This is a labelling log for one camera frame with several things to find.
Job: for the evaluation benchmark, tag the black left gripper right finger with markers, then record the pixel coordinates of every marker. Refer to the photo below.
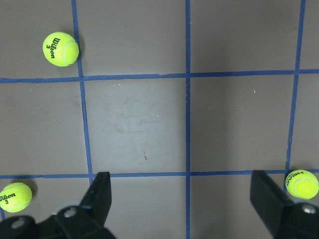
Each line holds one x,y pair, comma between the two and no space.
283,216

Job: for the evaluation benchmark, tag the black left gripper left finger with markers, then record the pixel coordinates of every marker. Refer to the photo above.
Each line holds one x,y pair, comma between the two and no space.
83,221

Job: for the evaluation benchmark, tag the tennis ball table centre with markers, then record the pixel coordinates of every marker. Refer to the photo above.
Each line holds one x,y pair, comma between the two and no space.
302,184

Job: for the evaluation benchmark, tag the tennis ball left far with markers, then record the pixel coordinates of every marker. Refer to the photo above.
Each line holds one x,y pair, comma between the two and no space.
15,197

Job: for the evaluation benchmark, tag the tennis ball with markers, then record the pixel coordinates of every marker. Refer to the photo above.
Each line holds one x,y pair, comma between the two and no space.
15,197
60,49

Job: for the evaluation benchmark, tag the tennis ball left front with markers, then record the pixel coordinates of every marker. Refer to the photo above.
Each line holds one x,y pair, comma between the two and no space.
60,49

